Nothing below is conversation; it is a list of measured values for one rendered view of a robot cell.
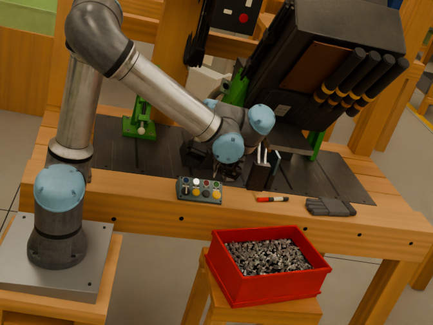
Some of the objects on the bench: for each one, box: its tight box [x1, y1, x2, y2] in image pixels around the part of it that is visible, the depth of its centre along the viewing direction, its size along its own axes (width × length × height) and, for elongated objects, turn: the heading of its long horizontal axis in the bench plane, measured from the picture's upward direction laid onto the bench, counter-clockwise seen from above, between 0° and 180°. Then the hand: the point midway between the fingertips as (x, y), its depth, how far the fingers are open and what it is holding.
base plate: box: [91, 113, 377, 206], centre depth 203 cm, size 42×110×2 cm, turn 75°
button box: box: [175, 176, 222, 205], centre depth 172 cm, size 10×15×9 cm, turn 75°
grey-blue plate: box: [264, 150, 281, 190], centre depth 188 cm, size 10×2×14 cm, turn 165°
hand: (219, 169), depth 161 cm, fingers closed
